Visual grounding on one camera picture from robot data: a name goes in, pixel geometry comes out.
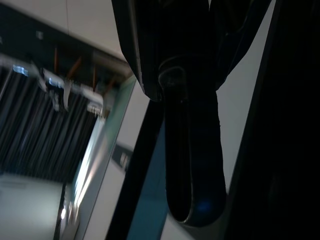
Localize dark pleated curtain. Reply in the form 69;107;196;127
0;63;103;185

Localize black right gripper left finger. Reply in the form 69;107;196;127
111;0;211;101

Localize dark wall plate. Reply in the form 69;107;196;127
111;141;131;172

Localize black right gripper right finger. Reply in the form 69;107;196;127
187;0;273;91

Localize clothes drying rack with pegs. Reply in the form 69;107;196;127
0;47;120;118

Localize black door frame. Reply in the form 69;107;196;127
106;98;166;240

